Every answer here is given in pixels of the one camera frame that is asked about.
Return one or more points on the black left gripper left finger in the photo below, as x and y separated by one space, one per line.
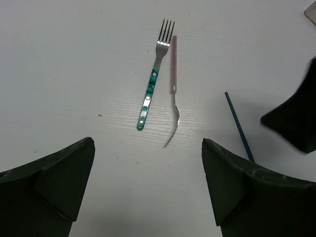
43 198

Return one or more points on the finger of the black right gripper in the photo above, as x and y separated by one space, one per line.
295 119

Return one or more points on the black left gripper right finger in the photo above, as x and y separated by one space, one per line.
249 200

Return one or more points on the pink handled fork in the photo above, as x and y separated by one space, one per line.
173 84

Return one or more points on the smoky clear divided organizer tray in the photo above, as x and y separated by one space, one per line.
310 13

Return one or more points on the green handled fork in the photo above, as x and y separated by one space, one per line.
162 47

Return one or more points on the blue chopstick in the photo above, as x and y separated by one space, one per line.
240 130

